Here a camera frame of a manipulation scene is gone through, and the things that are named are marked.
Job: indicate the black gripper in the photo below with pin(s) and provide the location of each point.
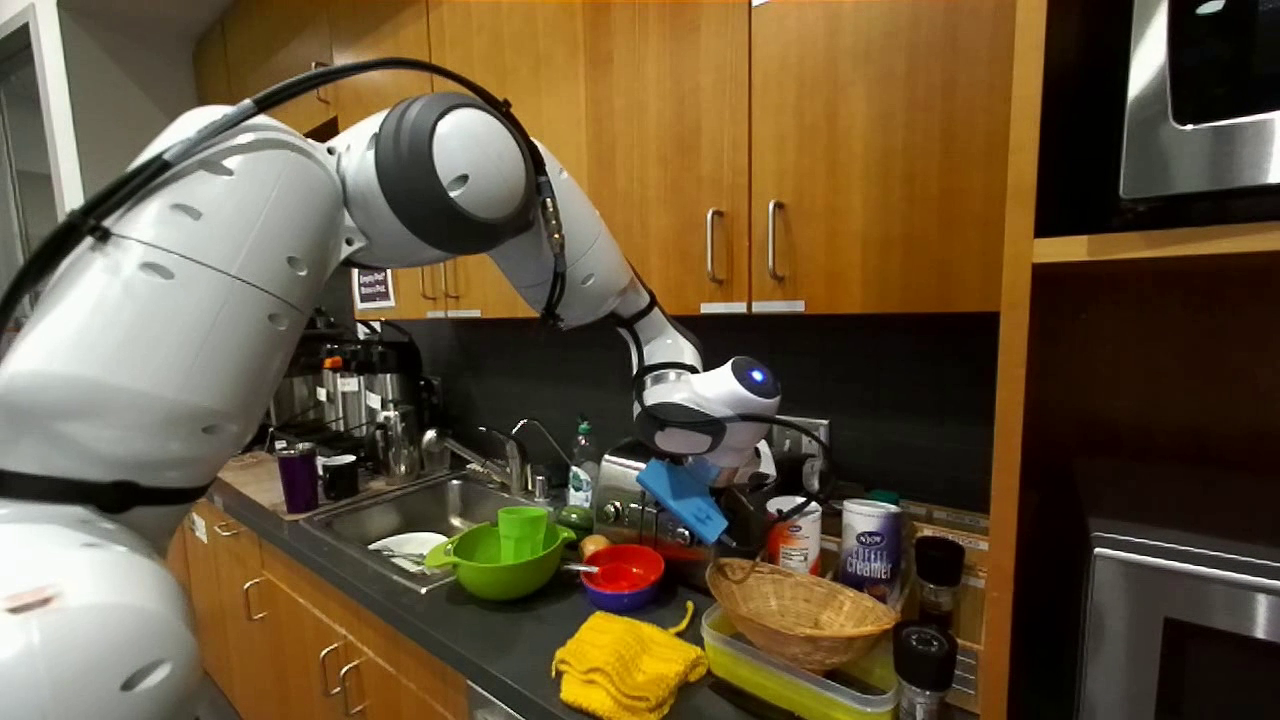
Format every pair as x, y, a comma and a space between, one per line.
746, 512

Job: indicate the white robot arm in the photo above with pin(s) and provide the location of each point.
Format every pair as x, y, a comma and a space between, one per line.
202, 335

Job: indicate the wicker basket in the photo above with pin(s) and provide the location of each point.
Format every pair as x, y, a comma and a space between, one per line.
801, 615

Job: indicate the white canister blue label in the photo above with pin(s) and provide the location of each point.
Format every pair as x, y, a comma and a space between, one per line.
869, 540

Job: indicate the red plastic bowl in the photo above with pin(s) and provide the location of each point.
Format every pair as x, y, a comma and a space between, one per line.
626, 565

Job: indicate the silver toaster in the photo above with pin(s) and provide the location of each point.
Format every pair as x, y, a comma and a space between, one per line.
617, 484

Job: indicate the blue plastic bowl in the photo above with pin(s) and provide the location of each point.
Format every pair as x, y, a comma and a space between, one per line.
626, 603

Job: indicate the yellow apple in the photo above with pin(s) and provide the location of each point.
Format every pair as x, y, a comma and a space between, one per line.
595, 547

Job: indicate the dish soap bottle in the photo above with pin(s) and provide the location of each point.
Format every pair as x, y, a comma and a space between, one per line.
576, 483

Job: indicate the clear container green lid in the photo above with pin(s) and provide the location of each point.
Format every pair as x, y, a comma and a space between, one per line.
785, 685

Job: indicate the yellow knitted cloth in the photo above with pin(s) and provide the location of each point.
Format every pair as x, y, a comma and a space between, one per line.
626, 664

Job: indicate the black pepper grinder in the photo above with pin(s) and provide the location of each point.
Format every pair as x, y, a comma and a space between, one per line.
924, 672
938, 582

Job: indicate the thin gooseneck tap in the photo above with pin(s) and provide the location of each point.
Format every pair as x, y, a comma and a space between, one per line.
543, 433

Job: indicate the green plastic cup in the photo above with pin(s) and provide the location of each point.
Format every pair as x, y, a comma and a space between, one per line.
527, 528

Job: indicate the green plastic bowl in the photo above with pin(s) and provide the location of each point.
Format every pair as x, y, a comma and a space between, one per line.
514, 568

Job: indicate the chrome sink faucet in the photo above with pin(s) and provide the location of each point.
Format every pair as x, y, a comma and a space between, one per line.
497, 462

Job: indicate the stainless steel sink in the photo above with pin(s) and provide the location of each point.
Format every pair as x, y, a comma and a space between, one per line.
414, 512

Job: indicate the white plate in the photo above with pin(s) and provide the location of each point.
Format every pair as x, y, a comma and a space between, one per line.
407, 547

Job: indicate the wooden cabinet door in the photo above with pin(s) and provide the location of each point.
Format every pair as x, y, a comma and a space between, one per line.
664, 120
882, 132
481, 42

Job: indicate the black mug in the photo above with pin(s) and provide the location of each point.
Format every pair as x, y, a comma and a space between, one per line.
339, 479

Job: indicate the purple white sign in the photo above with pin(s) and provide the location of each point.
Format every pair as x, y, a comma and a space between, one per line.
374, 288

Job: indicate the wooden base cabinet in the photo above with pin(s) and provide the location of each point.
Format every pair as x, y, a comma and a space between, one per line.
322, 643

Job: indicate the purple mug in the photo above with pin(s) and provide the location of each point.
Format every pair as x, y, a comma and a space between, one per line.
299, 479

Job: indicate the built-in steel appliance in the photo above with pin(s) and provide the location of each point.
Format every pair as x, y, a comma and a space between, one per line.
1185, 624

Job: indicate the steel microwave oven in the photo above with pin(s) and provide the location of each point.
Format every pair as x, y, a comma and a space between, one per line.
1203, 92

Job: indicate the wall power outlet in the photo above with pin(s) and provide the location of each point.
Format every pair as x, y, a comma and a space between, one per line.
811, 440

